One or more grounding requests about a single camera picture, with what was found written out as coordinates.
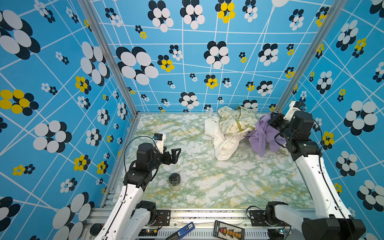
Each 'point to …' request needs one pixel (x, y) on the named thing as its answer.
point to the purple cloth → (264, 134)
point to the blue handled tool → (181, 233)
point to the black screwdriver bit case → (228, 231)
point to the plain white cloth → (225, 144)
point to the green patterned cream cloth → (237, 122)
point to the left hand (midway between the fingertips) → (174, 148)
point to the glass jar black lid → (175, 181)
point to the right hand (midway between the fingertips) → (272, 112)
